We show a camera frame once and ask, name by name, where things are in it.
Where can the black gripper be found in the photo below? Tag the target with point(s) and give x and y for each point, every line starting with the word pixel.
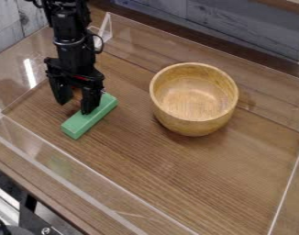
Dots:
pixel 72 70

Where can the green rectangular block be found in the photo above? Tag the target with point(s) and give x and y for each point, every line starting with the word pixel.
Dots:
pixel 80 123

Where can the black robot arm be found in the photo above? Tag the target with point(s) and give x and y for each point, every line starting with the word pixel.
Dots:
pixel 68 18

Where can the light wooden bowl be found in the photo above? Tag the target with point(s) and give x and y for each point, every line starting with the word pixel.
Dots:
pixel 194 98

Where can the black table clamp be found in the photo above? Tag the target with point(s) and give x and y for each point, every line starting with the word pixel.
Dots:
pixel 31 221

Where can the clear acrylic corner bracket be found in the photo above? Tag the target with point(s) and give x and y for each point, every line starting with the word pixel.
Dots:
pixel 103 32

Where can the clear acrylic tray wall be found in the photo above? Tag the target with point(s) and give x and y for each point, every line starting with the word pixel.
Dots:
pixel 92 202

